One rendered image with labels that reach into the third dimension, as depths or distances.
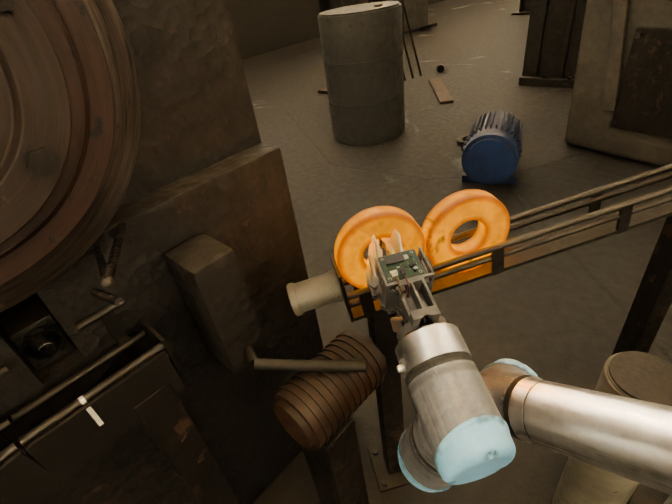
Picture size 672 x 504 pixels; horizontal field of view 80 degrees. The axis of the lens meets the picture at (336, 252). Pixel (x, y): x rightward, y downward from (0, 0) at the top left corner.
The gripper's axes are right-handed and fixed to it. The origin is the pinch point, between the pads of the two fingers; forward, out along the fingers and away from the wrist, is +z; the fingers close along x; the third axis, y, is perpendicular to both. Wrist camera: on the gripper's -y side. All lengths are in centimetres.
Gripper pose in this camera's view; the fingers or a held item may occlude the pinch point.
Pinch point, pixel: (378, 240)
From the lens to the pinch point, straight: 69.5
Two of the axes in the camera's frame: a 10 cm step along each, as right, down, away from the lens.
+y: -0.8, -6.2, -7.8
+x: -9.7, 2.4, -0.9
